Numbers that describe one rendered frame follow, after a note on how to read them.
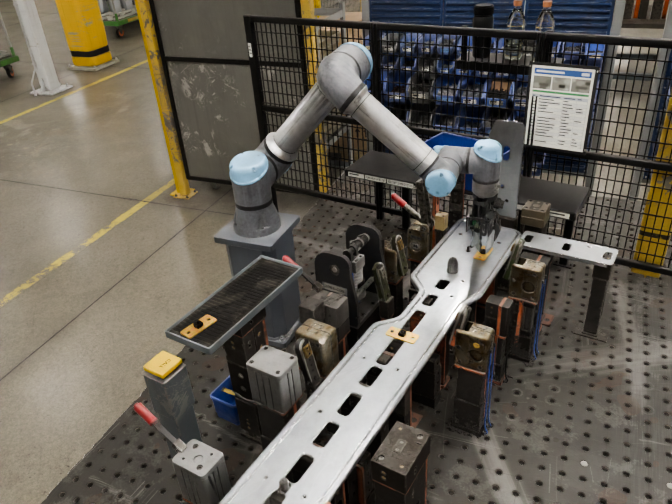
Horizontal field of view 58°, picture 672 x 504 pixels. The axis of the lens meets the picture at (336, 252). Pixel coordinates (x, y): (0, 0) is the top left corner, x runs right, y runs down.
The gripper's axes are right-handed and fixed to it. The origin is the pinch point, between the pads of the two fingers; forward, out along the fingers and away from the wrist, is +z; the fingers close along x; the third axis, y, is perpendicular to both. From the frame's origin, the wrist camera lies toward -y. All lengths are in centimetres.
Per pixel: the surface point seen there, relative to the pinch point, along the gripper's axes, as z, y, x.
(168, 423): 1, 98, -39
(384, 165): 0, -42, -57
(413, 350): 2, 51, 0
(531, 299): 8.4, 8.4, 18.0
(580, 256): 2.8, -11.5, 26.5
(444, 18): -21, -197, -97
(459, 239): 2.7, -5.5, -10.0
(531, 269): -1.6, 8.0, 16.9
